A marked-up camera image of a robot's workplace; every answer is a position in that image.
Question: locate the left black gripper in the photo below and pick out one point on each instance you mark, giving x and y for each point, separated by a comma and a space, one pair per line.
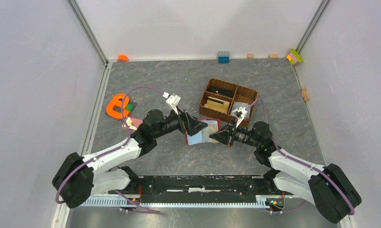
189, 125

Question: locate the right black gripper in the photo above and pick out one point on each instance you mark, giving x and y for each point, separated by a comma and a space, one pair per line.
225, 136

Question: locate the red card holder wallet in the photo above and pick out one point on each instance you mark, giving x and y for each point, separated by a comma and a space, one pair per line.
214, 125

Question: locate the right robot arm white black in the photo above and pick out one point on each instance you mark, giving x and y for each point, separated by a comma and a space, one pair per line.
325, 187

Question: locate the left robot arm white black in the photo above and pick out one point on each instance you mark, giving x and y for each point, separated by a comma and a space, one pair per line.
80, 177

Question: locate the grey cards in basket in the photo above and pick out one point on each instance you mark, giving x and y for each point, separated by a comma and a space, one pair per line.
238, 105

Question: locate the beige cards in basket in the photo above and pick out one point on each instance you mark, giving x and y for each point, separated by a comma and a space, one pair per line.
216, 104

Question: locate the black card in basket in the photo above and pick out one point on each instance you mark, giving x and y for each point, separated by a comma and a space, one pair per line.
221, 91

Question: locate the pink picture card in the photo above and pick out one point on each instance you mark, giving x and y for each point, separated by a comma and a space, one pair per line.
132, 123

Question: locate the woven brown basket organizer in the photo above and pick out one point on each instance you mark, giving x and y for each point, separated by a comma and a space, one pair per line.
242, 94

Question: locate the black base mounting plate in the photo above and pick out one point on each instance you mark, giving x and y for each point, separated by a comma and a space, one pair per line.
201, 188

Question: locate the green toy brick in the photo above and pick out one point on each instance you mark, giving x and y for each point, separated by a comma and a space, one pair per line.
129, 107

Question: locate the blue grey toy bricks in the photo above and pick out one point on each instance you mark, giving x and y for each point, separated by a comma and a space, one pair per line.
223, 57

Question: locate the orange plastic letter shape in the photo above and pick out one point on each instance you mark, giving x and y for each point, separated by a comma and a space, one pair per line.
117, 107

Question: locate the curved wooden piece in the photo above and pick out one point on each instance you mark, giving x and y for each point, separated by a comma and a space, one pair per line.
304, 95

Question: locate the orange round cap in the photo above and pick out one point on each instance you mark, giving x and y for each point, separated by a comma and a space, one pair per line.
122, 58

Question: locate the green pink toy bricks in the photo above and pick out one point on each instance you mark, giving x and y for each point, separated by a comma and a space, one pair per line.
293, 57

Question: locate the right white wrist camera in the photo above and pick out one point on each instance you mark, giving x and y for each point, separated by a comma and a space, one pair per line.
240, 114

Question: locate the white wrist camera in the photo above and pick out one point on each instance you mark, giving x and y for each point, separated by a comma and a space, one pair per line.
172, 101
240, 114

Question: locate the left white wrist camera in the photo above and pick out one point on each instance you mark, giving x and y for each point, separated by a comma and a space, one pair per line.
172, 101

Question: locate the slotted cable duct rail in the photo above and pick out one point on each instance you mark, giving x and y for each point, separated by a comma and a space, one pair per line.
118, 201

